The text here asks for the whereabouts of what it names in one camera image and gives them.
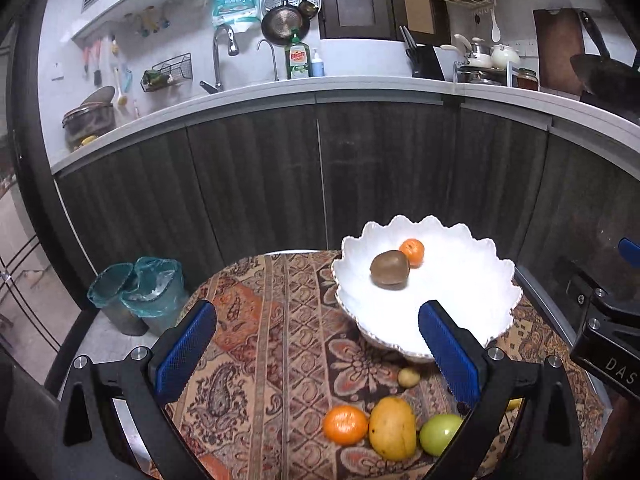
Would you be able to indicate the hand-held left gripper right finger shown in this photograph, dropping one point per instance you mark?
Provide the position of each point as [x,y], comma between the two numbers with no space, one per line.
[450,355]

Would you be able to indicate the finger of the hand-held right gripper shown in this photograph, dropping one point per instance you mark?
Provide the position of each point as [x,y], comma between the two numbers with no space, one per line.
[615,310]
[629,251]

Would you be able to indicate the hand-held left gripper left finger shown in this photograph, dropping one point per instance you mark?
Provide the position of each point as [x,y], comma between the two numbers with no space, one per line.
[185,355]

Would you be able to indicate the small yellow fruit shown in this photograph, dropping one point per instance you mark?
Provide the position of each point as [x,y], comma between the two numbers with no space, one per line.
[409,377]

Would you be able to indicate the white scalloped bowl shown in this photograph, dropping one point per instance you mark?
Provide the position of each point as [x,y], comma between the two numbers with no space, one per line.
[450,285]

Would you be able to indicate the green apple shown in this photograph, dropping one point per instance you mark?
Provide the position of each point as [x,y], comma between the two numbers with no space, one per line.
[437,434]

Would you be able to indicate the yellow mango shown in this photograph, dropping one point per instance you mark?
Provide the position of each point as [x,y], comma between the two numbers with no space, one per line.
[392,427]

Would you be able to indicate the large orange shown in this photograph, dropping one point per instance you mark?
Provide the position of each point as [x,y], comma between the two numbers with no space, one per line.
[345,425]

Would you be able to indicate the grey trash bin teal bag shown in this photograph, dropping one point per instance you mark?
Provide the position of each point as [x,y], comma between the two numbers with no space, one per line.
[157,290]
[112,300]

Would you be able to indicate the patterned tablecloth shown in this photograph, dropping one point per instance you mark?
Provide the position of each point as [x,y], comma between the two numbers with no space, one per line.
[280,340]

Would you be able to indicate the brown kiwi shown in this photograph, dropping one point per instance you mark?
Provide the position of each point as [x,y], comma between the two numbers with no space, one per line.
[390,270]

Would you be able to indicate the small tangerine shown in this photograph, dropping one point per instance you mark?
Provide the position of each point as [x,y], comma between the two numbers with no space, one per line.
[412,252]

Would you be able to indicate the black wok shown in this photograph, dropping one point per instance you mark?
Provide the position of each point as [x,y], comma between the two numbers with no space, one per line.
[610,82]

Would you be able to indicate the dark wood kitchen cabinet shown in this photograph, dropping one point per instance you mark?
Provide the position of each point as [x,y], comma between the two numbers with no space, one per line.
[260,175]

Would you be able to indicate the glass jar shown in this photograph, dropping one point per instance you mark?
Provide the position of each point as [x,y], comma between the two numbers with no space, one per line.
[527,80]

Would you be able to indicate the brown cutting board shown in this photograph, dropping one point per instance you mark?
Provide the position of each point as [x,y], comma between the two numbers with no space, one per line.
[557,50]

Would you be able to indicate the steel pot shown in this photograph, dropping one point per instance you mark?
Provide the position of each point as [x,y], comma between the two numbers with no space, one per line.
[480,76]

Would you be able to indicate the white teapot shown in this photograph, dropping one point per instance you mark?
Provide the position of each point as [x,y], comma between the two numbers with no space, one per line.
[501,56]

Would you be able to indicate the stacked dark pots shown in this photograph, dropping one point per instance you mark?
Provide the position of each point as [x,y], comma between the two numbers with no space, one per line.
[90,117]

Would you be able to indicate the white hanging spatula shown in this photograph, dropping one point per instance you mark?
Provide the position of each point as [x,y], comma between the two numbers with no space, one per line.
[496,30]

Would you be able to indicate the white dish brush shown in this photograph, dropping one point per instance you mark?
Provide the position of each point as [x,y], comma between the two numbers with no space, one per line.
[121,92]

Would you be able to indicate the black knife block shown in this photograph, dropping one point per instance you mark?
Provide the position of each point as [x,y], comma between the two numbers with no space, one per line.
[427,62]

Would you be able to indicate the white kitchen countertop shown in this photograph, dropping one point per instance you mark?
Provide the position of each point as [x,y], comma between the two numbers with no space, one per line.
[280,95]

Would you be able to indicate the tall chrome faucet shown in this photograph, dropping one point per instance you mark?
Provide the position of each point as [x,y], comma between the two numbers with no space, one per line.
[216,60]

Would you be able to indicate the small curved faucet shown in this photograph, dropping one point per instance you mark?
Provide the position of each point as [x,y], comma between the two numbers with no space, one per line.
[274,60]

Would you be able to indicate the blue pump bottle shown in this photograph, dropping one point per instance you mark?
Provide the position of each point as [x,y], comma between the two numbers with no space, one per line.
[318,66]

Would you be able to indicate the green dish soap bottle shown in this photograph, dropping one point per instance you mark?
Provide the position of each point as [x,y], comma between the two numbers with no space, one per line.
[297,57]

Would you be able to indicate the hanging frying pan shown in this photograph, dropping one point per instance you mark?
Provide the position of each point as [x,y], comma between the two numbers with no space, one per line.
[281,22]

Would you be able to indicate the paper towel pack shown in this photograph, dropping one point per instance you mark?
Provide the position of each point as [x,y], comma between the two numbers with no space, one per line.
[235,5]

